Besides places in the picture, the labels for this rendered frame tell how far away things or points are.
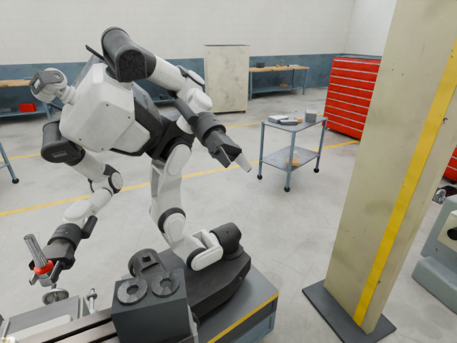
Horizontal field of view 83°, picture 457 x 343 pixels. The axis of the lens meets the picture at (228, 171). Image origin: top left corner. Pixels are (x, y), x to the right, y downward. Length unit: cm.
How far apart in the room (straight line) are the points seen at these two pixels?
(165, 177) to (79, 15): 721
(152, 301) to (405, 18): 152
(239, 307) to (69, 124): 130
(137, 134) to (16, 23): 739
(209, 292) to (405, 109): 135
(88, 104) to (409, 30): 135
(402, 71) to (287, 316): 171
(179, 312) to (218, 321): 74
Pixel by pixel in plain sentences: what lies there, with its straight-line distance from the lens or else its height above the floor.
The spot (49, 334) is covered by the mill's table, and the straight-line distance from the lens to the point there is 120.
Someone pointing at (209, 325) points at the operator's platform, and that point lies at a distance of 165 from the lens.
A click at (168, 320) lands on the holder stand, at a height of 101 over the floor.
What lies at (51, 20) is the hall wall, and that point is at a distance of 818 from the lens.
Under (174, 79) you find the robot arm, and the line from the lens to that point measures 104.
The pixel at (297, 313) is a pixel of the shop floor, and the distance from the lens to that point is 222.
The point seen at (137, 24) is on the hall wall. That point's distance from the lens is 819.
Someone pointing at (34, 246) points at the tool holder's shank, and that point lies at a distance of 90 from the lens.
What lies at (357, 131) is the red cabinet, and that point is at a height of 22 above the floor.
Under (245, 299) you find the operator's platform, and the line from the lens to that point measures 173.
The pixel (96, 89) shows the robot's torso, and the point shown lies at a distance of 93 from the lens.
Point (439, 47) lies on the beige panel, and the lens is 145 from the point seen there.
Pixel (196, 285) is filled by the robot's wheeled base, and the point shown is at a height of 57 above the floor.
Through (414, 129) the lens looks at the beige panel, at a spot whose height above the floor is 142.
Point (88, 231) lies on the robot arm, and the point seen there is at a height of 119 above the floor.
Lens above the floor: 181
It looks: 28 degrees down
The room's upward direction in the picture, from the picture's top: straight up
